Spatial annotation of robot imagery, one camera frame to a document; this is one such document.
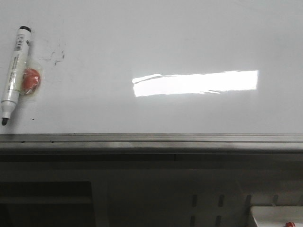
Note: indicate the red magnet taped to marker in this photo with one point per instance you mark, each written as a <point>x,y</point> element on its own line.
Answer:
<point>32,78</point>

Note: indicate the white whiteboard marker pen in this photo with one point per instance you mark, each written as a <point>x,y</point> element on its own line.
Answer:
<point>16,70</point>

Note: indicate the white whiteboard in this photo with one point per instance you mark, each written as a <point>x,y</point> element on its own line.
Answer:
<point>159,66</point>

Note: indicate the white slotted pegboard panel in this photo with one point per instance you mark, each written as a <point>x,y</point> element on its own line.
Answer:
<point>190,198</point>

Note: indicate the small red object in bin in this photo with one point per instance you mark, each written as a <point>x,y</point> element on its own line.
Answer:
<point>290,224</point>

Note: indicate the grey metal whiteboard frame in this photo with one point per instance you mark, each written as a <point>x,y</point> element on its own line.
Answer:
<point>85,144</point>

